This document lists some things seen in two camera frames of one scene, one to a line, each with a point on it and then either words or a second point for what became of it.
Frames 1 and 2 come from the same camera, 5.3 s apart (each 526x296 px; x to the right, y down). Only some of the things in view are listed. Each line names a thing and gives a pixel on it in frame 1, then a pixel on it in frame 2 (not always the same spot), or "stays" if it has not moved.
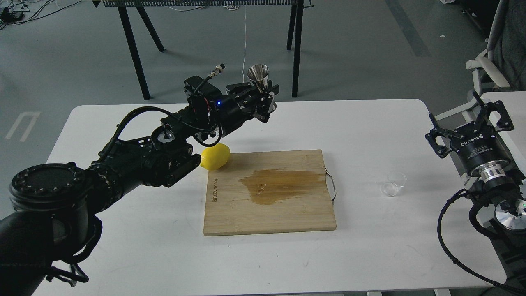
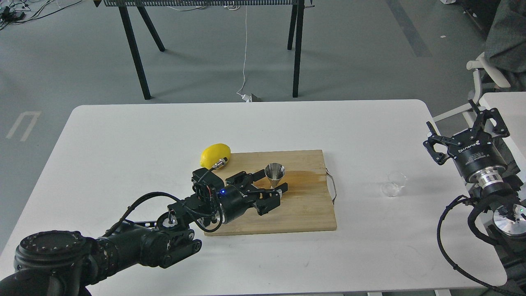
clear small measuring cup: (396, 180) stays
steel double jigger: (258, 74) -> (274, 172)
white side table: (515, 102) stays
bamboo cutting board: (266, 192) stays
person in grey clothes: (506, 43) stays
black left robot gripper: (232, 111) -> (234, 200)
